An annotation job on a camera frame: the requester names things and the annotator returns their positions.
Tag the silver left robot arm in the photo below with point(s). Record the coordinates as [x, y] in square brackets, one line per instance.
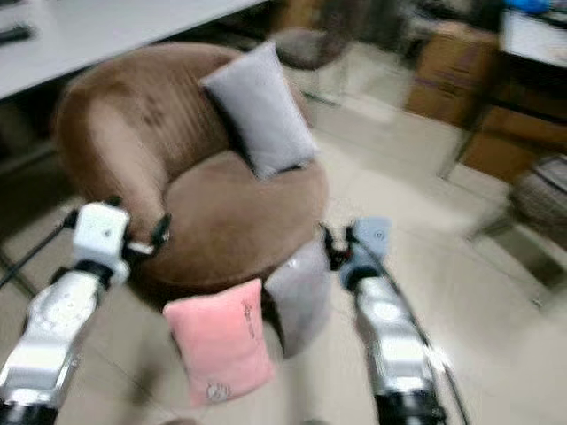
[53, 332]

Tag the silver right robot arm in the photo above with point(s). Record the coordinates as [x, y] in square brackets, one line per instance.
[394, 341]

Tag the grey square pillow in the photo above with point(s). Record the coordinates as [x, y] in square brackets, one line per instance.
[261, 111]
[301, 297]

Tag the brown round sofa chair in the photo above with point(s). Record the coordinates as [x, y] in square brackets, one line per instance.
[230, 217]

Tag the pink pillow with print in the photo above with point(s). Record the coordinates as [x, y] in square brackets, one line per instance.
[217, 345]

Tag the long white table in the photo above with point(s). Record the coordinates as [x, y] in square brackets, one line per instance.
[106, 35]

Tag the black flat device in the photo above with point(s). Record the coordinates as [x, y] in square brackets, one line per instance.
[16, 34]

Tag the brown cardboard box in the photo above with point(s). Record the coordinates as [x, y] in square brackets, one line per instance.
[452, 71]

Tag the dark woven chair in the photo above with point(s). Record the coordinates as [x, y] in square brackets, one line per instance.
[540, 199]

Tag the grey chair with metal legs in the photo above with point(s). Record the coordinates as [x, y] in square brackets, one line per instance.
[306, 44]

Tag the small white table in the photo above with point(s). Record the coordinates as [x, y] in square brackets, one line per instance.
[536, 37]

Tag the blue object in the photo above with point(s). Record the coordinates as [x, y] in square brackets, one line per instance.
[540, 5]

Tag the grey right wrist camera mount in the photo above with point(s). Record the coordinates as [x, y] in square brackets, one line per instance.
[374, 237]

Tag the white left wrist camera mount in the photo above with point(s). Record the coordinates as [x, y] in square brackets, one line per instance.
[101, 230]

